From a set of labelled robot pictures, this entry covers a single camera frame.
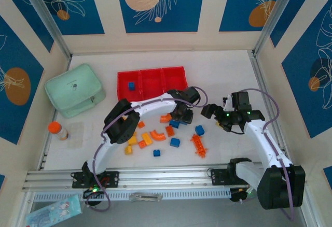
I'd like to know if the orange curved lego piece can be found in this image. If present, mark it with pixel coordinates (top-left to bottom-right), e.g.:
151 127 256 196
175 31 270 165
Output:
149 129 167 142
159 112 173 124

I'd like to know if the orange spiked lego beam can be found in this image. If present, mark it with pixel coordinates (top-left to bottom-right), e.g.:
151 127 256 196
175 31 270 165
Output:
190 133 210 159

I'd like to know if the black controller board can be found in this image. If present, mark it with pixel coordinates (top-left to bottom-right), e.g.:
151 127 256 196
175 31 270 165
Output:
82 187 105 200
229 187 260 204

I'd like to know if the clear plastic tool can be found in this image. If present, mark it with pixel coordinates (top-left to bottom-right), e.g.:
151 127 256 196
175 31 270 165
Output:
129 192 163 202

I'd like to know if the mint green zip pouch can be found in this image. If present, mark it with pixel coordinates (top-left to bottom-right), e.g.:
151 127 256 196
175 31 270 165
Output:
44 63 107 119

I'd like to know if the orange capped bottle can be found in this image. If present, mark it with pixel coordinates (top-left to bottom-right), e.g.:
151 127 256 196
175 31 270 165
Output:
48 122 70 141

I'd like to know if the rabbit print tissue pack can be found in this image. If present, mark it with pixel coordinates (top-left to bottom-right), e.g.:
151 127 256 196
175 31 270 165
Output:
25 194 84 227

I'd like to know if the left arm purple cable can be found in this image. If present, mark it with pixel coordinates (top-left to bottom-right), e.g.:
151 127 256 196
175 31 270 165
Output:
85 86 210 212

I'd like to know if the aluminium mounting rail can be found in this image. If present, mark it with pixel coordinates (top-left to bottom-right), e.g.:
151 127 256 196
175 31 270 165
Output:
22 163 308 190

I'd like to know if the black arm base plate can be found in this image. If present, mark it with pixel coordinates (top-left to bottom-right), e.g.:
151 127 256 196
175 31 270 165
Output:
210 168 234 186
72 170 120 189

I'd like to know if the white slotted cable duct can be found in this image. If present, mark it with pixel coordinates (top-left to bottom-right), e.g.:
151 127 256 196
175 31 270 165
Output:
33 189 231 202

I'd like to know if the aluminium frame post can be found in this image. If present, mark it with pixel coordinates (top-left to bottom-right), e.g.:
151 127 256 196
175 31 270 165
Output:
19 0 73 59
253 0 304 55

